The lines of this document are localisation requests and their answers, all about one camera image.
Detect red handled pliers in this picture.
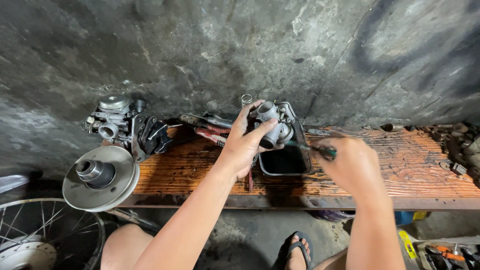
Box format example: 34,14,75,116
179,112,234,148

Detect person's leg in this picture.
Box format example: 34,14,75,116
313,247,350,270
100,224,155,270

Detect grimy carburetor with round cap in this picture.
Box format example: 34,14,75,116
84,94,148,148

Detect person's left leg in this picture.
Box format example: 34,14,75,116
100,224,155,270

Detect rusty metal rod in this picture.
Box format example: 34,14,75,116
106,208,161,232

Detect green handled screwdriver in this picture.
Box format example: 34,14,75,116
284,139,337,161

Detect spoked motorcycle wheel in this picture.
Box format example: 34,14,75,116
0,197,106,270

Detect heap of rusty metal parts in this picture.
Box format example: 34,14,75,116
419,122,480,188

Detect yellow flat packet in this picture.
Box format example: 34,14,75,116
398,230,418,260

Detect person's right hand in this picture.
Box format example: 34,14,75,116
310,134,388,202

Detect open toolbox with tools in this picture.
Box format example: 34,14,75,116
415,240,480,270

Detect silver metal fender piece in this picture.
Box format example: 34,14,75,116
0,174,31,194

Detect purple plastic bucket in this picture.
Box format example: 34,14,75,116
310,210,355,223

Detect person's right leg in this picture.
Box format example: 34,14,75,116
313,247,350,270

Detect silver metal carburetor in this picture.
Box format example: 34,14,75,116
249,100,295,150

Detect silver clutch pulley disc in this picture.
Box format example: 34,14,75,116
62,145,141,213

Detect person's left hand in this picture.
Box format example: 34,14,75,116
218,99,285,182

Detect worn wooden bench plank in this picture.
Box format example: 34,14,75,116
102,125,480,211

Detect blue plastic container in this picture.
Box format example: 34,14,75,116
394,211,415,226

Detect black metal bracket part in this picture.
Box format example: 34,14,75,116
130,113,174,163

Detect black metal oil tray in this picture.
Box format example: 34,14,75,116
257,101,314,177

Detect black flip flop sandal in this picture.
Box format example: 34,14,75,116
286,231,314,270

